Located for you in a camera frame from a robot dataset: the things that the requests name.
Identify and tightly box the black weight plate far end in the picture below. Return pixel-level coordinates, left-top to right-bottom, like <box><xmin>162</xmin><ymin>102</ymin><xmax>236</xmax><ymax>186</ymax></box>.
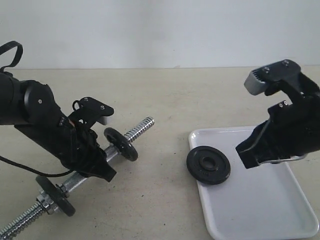
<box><xmin>103</xmin><ymin>127</ymin><xmax>139</xmax><ymax>162</ymax></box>

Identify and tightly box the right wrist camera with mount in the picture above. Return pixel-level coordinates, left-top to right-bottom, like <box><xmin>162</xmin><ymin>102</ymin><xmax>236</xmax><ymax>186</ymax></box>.
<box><xmin>243</xmin><ymin>59</ymin><xmax>305</xmax><ymax>100</ymax></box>

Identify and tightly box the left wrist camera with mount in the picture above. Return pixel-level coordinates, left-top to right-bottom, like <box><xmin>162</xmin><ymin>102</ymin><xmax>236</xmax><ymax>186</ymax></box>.
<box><xmin>68</xmin><ymin>96</ymin><xmax>115</xmax><ymax>130</ymax></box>

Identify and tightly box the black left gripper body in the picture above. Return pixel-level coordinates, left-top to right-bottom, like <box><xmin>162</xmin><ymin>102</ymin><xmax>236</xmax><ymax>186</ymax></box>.
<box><xmin>14</xmin><ymin>109</ymin><xmax>99</xmax><ymax>166</ymax></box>

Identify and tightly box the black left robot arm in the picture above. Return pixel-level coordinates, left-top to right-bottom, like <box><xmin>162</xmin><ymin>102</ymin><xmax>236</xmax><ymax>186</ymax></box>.
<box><xmin>0</xmin><ymin>72</ymin><xmax>116</xmax><ymax>182</ymax></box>

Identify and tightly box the white rectangular plastic tray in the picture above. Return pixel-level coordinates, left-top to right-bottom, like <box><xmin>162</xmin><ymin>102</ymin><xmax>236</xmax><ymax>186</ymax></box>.
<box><xmin>188</xmin><ymin>126</ymin><xmax>319</xmax><ymax>240</ymax></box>

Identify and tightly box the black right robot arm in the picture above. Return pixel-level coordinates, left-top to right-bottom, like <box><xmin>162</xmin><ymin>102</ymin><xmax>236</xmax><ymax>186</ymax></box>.
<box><xmin>235</xmin><ymin>73</ymin><xmax>320</xmax><ymax>169</ymax></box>

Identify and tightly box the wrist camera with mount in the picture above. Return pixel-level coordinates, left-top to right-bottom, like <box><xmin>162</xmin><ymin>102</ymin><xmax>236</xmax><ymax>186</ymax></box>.
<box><xmin>243</xmin><ymin>59</ymin><xmax>305</xmax><ymax>100</ymax></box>
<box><xmin>68</xmin><ymin>96</ymin><xmax>115</xmax><ymax>130</ymax></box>

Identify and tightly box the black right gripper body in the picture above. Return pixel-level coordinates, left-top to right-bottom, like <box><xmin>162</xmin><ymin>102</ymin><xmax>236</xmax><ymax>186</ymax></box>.
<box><xmin>254</xmin><ymin>93</ymin><xmax>320</xmax><ymax>160</ymax></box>

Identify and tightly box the chrome spinlock collar nut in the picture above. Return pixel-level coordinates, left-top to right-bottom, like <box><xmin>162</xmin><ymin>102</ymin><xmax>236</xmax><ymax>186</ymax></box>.
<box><xmin>36</xmin><ymin>190</ymin><xmax>60</xmax><ymax>215</ymax></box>

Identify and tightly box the chrome threaded dumbbell bar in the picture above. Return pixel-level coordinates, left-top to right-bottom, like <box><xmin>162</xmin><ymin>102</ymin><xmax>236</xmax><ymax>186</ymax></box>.
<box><xmin>0</xmin><ymin>116</ymin><xmax>155</xmax><ymax>240</ymax></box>

